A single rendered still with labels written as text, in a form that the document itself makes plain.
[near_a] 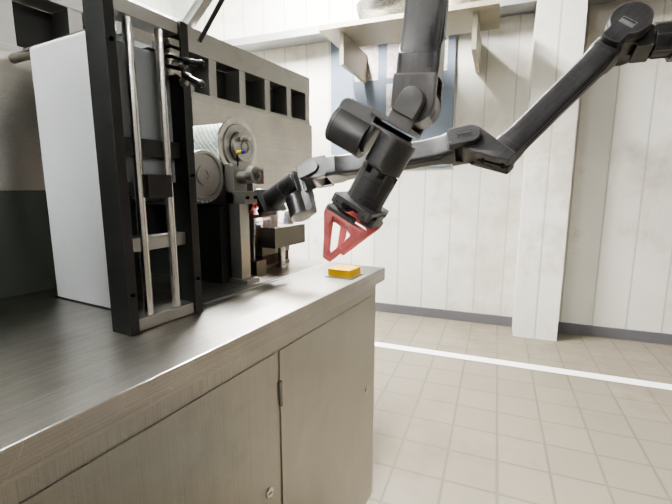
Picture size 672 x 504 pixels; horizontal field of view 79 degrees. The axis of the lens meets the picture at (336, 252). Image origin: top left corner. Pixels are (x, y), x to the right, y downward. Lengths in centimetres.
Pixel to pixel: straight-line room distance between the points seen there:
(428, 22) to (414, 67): 6
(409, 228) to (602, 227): 144
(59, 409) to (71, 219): 52
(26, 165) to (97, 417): 74
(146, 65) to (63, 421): 57
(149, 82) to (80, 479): 61
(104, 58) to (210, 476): 69
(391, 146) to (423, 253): 306
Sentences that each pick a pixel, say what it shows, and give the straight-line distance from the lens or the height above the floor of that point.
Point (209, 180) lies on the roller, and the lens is 104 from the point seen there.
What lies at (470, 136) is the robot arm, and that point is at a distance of 95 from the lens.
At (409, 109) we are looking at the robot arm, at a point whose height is 125.
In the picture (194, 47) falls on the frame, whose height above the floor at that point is 159.
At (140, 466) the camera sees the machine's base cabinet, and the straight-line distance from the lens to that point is 69.
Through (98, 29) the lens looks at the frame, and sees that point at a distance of 78.
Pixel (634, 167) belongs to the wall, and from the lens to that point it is 364.
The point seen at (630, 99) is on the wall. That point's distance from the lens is 367.
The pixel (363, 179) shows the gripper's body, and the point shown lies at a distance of 59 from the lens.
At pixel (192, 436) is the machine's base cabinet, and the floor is 76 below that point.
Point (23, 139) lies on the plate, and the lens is 118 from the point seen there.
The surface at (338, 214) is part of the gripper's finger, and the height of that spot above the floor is 111.
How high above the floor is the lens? 115
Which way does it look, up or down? 9 degrees down
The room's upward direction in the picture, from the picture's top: straight up
